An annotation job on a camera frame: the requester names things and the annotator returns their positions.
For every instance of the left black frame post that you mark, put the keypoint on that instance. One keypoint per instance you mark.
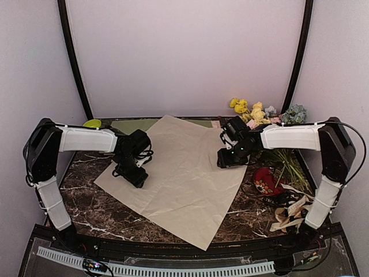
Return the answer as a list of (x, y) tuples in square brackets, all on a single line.
[(68, 38)]

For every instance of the green plastic bowl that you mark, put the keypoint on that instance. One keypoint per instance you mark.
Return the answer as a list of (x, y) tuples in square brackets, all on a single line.
[(93, 123)]

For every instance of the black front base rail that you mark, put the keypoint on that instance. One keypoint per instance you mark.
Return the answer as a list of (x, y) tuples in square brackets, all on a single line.
[(160, 244)]

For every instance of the white slotted cable duct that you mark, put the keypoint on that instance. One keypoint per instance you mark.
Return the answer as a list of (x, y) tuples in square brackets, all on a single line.
[(115, 269)]

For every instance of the right black frame post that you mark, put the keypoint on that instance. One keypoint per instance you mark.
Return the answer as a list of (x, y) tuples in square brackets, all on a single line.
[(306, 21)]

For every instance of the bunch of fake flowers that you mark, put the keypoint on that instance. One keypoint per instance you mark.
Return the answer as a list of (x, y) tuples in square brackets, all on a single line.
[(283, 159)]

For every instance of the beige wrapping paper sheet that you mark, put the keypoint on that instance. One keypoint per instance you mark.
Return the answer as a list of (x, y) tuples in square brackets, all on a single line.
[(186, 193)]

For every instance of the pale yellow flower stem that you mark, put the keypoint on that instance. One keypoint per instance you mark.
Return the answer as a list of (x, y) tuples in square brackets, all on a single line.
[(256, 114)]

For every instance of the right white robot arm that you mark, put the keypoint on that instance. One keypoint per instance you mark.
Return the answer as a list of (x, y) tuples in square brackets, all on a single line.
[(328, 137)]

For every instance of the red floral tin lid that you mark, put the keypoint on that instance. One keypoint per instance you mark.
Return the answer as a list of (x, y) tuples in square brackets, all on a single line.
[(268, 181)]

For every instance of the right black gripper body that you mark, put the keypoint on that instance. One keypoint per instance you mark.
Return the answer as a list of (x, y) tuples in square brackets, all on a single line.
[(239, 156)]

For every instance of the green wrapping paper sheet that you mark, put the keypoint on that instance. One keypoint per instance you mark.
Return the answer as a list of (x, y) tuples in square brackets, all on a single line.
[(129, 126)]

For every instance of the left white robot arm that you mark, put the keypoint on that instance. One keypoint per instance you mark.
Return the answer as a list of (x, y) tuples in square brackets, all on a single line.
[(41, 152)]

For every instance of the bright yellow flower stem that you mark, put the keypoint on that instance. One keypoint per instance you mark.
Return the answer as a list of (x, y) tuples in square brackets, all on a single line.
[(240, 106)]

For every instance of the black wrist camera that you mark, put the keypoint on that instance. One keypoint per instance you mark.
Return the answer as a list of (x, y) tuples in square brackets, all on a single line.
[(236, 129), (140, 141)]

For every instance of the pink wrapping paper stack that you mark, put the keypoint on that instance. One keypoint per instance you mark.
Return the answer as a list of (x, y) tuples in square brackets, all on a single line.
[(216, 124)]

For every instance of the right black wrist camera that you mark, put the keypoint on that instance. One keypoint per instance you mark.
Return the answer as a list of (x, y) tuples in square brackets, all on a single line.
[(236, 129)]

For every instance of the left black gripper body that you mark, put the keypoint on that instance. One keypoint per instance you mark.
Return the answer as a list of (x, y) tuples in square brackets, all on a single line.
[(125, 166)]

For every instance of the black frame post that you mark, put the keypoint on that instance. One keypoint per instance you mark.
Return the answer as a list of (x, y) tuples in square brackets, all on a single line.
[(68, 38), (306, 21)]

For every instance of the blue fake flower stem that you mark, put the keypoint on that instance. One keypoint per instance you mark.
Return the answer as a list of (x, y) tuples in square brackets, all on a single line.
[(296, 114)]

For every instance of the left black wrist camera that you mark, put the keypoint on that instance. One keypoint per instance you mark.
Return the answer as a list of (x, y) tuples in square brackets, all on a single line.
[(140, 141)]

